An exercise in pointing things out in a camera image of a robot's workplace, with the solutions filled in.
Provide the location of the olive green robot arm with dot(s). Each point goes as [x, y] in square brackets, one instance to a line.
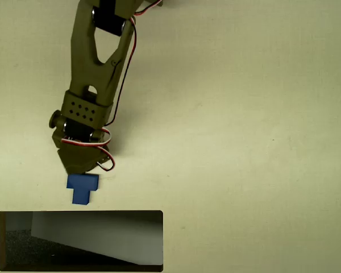
[85, 74]

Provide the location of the blue T-shaped block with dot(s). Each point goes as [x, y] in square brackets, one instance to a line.
[81, 186]

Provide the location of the rectangular bin opening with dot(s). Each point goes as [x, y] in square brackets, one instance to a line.
[17, 250]

